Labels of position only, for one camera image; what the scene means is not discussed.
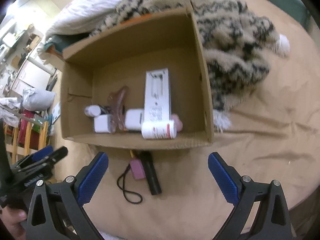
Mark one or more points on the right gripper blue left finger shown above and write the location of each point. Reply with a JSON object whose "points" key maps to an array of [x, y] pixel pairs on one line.
{"points": [[89, 178]]}

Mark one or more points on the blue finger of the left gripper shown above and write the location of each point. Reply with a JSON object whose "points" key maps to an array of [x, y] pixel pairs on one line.
{"points": [[41, 154]]}

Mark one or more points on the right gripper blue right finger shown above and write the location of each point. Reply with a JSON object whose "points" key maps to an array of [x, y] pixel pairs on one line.
{"points": [[226, 178]]}

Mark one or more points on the white USB charger cube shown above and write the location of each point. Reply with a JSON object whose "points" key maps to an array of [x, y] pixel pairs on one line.
{"points": [[102, 124]]}

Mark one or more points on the pink heart-shaped object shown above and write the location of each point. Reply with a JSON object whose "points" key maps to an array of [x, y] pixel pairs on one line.
{"points": [[177, 121]]}

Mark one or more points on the white pill bottle red label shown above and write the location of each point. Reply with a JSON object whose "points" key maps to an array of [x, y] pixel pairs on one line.
{"points": [[158, 130]]}

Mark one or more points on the white battery charger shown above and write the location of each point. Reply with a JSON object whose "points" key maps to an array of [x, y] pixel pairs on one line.
{"points": [[157, 98]]}

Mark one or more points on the white bottle barcode label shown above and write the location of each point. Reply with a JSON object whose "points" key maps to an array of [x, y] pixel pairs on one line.
{"points": [[92, 111]]}

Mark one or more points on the black red USB stick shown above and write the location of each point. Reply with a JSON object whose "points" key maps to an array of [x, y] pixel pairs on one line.
{"points": [[105, 109]]}

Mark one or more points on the person's left hand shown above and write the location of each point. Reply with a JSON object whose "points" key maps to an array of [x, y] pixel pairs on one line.
{"points": [[12, 219]]}

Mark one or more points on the pink perfume bottle gold cap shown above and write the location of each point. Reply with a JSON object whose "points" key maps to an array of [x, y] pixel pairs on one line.
{"points": [[136, 166]]}

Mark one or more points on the white plastic bag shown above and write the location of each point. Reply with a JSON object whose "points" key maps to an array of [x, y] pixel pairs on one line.
{"points": [[37, 99]]}

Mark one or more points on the brown cardboard box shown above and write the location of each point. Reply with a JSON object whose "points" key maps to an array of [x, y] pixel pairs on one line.
{"points": [[135, 79]]}

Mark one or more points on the black-patterned fuzzy blanket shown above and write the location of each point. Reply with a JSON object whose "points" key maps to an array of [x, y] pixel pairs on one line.
{"points": [[232, 37]]}

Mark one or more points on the wooden chair frame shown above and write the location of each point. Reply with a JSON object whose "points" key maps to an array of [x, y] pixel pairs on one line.
{"points": [[24, 140]]}

